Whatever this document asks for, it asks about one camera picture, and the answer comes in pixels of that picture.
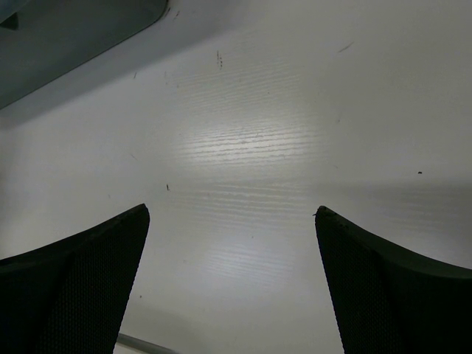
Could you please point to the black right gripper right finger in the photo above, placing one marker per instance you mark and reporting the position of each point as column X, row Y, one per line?
column 388, row 299

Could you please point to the aluminium table edge rail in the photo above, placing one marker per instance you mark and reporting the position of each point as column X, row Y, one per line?
column 141, row 345

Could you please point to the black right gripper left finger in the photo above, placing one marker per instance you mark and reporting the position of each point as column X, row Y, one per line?
column 70, row 296

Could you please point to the grey plastic bin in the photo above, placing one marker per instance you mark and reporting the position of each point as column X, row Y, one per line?
column 43, row 40

